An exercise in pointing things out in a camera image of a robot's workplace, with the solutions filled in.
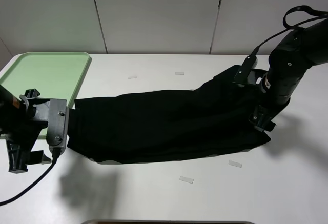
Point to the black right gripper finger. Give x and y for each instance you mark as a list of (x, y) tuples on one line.
[(261, 125)]

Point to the black short sleeve shirt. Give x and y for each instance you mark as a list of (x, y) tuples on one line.
[(167, 125)]

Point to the clear tape marker bottom right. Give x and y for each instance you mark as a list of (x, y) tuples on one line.
[(234, 164)]

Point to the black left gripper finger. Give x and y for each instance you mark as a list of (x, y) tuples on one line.
[(30, 93), (21, 155)]

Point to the clear tape marker bottom centre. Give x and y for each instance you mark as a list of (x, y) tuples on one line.
[(186, 179)]

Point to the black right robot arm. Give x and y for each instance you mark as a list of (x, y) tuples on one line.
[(294, 55)]

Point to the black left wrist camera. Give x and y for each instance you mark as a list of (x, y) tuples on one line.
[(58, 119)]

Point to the light green plastic tray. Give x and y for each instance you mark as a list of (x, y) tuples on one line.
[(54, 75)]

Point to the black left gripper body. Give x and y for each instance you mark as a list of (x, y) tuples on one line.
[(24, 120)]

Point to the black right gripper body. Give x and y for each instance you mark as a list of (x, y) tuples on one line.
[(266, 110)]

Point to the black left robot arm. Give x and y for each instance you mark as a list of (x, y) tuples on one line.
[(21, 129)]

